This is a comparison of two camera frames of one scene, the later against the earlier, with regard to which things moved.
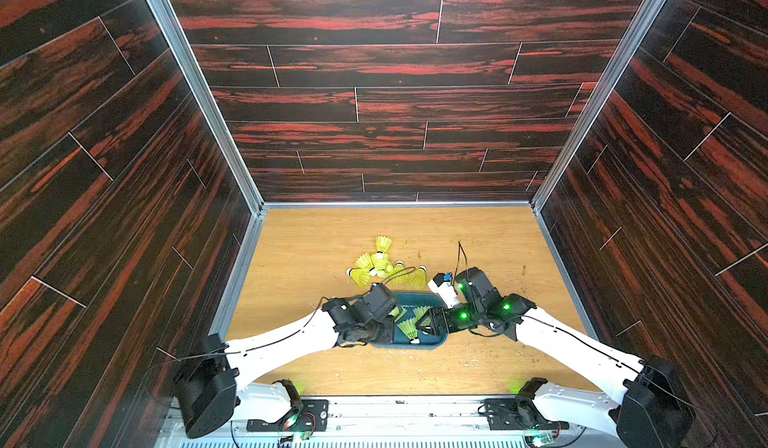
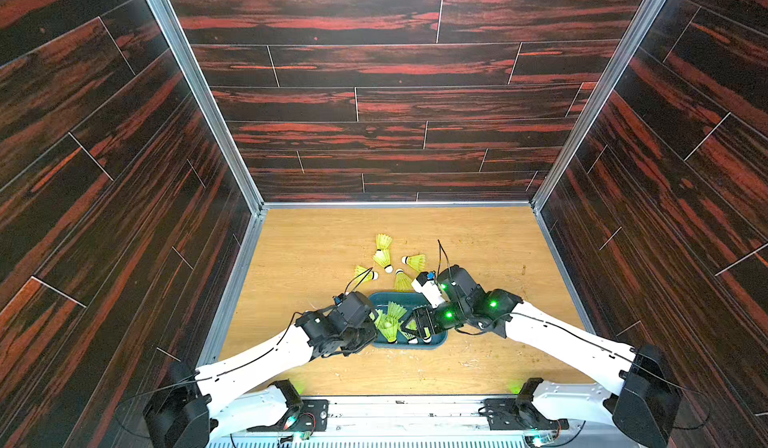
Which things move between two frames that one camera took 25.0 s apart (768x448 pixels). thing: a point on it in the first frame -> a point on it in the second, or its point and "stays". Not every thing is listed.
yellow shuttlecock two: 395,313 stays
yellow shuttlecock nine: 361,275 -> 385,261
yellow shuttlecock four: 410,328 stays
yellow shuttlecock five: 382,243 stays
